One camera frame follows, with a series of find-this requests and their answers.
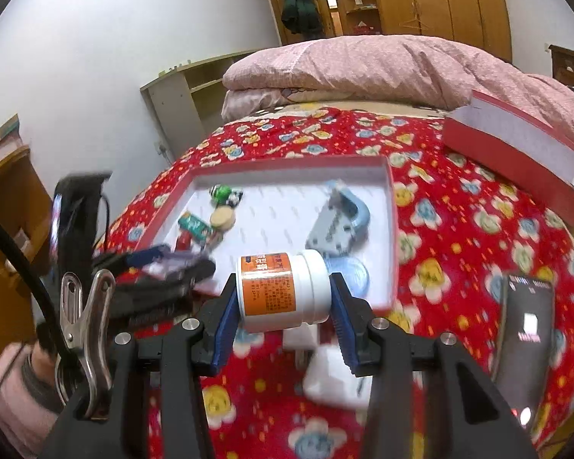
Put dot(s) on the green toothpaste box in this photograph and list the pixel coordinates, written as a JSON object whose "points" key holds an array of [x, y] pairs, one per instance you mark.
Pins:
{"points": [[196, 227]]}

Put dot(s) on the beige open bookshelf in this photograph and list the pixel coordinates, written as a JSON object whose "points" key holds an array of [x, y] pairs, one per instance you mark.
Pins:
{"points": [[172, 100]]}

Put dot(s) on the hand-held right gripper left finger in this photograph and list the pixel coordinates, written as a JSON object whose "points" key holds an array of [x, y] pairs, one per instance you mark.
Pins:
{"points": [[222, 325]]}

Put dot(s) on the round wooden disc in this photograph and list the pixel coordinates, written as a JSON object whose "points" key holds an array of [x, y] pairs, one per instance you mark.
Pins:
{"points": [[221, 218]]}

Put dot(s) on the blue plastic bag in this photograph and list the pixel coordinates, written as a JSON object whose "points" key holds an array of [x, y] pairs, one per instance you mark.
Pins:
{"points": [[351, 272]]}

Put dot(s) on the white orange-label pill bottle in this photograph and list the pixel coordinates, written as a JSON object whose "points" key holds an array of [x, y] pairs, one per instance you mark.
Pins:
{"points": [[277, 291]]}

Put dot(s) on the yellow wooden cabinet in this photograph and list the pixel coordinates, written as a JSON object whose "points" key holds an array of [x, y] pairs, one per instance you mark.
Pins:
{"points": [[9, 210]]}

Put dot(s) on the small red toy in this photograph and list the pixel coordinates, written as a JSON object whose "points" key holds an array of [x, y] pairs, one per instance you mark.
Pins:
{"points": [[184, 241]]}

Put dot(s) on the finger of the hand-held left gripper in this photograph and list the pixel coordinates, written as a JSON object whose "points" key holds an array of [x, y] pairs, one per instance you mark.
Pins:
{"points": [[162, 291], [138, 257]]}

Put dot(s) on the person's left forearm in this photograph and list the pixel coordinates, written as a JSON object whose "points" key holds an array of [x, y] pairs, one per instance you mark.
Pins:
{"points": [[14, 401]]}

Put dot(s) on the pink quilt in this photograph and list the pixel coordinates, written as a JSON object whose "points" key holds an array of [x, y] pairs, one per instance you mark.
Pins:
{"points": [[387, 67]]}

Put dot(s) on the black smartphone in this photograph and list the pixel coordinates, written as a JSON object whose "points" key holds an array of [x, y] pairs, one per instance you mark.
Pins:
{"points": [[524, 344]]}

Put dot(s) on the red cardboard box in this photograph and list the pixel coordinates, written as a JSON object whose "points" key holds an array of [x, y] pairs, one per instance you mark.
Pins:
{"points": [[287, 215]]}

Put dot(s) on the green monster figurine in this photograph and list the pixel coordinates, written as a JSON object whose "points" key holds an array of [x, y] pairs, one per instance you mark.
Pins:
{"points": [[225, 195]]}

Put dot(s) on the white plastic case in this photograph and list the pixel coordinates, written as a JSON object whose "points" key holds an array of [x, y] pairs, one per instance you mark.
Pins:
{"points": [[335, 387]]}

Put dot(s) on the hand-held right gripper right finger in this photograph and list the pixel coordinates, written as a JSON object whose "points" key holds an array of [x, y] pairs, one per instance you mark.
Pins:
{"points": [[342, 330]]}

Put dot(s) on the red cardboard box lid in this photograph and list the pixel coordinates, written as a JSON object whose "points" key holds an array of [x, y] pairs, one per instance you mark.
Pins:
{"points": [[512, 153]]}

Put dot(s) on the red smiley-flower bedsheet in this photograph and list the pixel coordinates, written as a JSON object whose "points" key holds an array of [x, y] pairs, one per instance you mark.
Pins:
{"points": [[459, 248]]}

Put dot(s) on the dark hanging jacket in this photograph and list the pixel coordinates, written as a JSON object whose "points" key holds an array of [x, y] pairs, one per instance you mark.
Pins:
{"points": [[299, 7]]}

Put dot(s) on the clothes hanger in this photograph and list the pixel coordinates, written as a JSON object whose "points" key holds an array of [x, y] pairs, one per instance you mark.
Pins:
{"points": [[414, 21]]}

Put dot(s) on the metal spring clip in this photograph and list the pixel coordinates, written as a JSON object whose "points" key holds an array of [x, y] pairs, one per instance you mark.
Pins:
{"points": [[88, 334]]}

